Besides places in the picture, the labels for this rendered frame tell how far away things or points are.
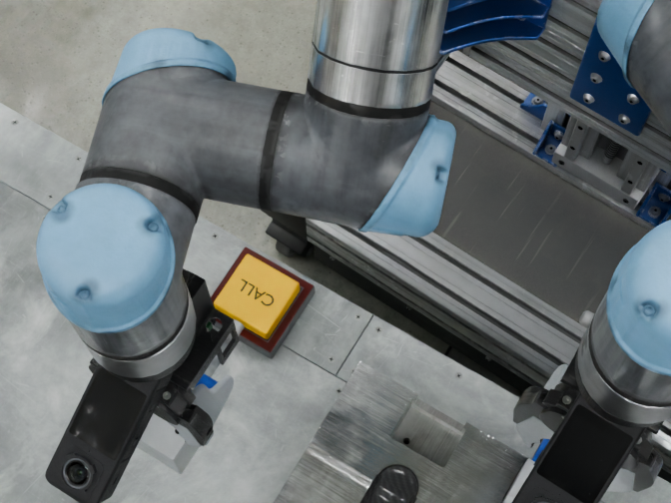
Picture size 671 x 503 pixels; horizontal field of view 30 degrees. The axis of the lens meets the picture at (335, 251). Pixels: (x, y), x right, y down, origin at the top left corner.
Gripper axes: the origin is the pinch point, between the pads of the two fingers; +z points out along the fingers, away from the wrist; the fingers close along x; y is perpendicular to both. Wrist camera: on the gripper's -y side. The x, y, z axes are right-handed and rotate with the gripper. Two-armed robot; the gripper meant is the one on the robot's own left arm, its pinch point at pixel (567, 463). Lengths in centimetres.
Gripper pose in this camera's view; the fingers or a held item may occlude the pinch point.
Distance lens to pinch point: 97.2
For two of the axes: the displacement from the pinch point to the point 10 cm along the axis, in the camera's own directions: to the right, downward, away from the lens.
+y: 5.2, -8.0, 3.1
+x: -8.6, -4.8, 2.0
